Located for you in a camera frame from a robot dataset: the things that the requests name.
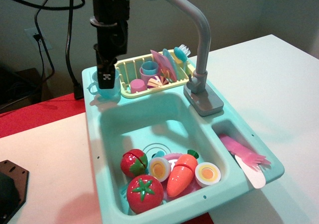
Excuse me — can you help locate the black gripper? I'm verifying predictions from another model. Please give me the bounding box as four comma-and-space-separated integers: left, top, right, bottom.
90, 17, 128, 89

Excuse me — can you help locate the light blue toy cup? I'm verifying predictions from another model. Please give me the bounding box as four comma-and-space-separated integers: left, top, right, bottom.
88, 70, 121, 99

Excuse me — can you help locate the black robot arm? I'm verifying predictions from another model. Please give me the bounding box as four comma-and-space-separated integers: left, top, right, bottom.
90, 0, 130, 90

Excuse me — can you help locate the pink upside-down cup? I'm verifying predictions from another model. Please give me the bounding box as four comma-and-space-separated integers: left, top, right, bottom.
130, 79, 147, 94

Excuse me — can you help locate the purple cup in rack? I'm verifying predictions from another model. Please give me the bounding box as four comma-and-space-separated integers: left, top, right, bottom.
140, 67, 160, 85

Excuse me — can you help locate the blue cup in rack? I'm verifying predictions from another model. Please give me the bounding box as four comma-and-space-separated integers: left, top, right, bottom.
142, 61, 159, 75

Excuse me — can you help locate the teal toy sink unit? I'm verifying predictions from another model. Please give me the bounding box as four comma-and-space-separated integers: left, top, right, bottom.
82, 67, 285, 224

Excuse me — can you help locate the yellow dish rack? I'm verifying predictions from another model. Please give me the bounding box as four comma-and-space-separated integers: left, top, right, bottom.
115, 49, 195, 99

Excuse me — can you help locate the striped toy shell food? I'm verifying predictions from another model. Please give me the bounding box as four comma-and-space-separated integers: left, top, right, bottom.
147, 75, 169, 88

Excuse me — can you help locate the pink toy plate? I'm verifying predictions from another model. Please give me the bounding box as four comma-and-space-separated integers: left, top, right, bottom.
151, 50, 170, 79

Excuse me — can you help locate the blue toy plate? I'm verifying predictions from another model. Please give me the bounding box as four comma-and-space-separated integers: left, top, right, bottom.
162, 48, 177, 82

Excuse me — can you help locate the red cloth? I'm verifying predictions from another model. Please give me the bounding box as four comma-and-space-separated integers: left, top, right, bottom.
0, 94, 85, 138

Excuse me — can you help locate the teal dish brush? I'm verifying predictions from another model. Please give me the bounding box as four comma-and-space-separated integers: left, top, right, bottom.
173, 44, 191, 71

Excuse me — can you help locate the dark box on floor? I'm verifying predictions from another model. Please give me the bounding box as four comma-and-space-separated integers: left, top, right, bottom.
0, 65, 53, 113

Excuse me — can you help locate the toy strawberry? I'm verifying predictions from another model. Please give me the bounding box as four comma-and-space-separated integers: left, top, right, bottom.
120, 149, 148, 178

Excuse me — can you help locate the grey toy faucet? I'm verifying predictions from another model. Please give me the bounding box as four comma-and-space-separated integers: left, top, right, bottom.
166, 0, 224, 116

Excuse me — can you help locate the left toy egg half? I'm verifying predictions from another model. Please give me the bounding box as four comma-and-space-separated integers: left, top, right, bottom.
149, 157, 171, 182

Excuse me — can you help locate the toy egg half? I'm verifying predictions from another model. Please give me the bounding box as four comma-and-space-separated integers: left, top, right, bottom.
149, 157, 171, 182
195, 162, 221, 188

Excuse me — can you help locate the toy carrot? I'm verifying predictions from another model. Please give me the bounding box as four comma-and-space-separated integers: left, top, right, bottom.
166, 149, 199, 198

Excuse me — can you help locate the toy tomato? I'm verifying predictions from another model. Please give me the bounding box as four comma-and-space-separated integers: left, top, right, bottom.
127, 175, 163, 214

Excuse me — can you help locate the right toy egg half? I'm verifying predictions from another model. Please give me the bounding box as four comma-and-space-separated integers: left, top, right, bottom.
195, 162, 221, 188

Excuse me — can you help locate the pink toy fork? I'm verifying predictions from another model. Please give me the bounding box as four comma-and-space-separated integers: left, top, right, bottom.
218, 134, 271, 170

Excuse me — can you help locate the white toy knife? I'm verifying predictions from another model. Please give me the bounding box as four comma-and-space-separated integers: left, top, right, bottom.
234, 155, 266, 189

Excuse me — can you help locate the white wall outlet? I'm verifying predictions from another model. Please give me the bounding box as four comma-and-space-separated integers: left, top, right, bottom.
24, 27, 53, 52

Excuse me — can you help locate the black power cord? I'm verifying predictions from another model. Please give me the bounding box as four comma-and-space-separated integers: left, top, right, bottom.
0, 0, 86, 85

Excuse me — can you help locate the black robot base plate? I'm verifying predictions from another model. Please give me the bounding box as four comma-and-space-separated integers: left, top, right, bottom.
0, 160, 29, 224

